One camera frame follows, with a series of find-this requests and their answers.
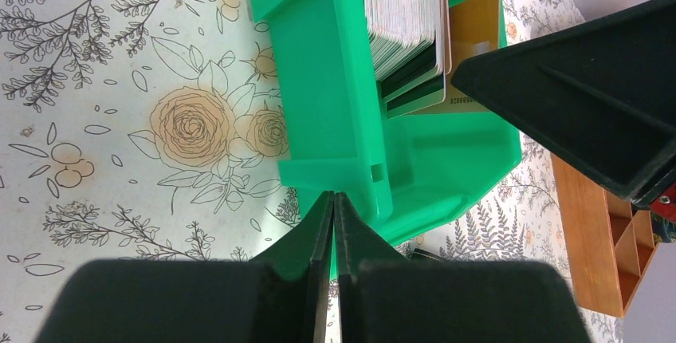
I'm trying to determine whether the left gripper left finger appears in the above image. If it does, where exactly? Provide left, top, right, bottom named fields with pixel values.
left=251, top=191, right=335, bottom=342

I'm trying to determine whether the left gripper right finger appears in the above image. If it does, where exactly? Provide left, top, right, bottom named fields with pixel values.
left=334, top=192, right=418, bottom=342

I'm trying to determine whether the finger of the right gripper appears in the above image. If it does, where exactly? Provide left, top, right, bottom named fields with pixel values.
left=451, top=0, right=675, bottom=207

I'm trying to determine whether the black card holder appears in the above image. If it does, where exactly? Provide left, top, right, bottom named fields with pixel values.
left=411, top=248, right=446, bottom=262

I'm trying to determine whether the gold credit card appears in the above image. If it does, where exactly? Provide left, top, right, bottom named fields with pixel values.
left=415, top=0, right=504, bottom=115

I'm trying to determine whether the green plastic bin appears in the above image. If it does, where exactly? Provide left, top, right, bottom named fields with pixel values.
left=250, top=0, right=521, bottom=246

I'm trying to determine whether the stack of cards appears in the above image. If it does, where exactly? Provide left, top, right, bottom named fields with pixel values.
left=364, top=0, right=452, bottom=118

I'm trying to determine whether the orange compartment tray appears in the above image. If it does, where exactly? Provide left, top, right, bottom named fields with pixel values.
left=552, top=156, right=656, bottom=317

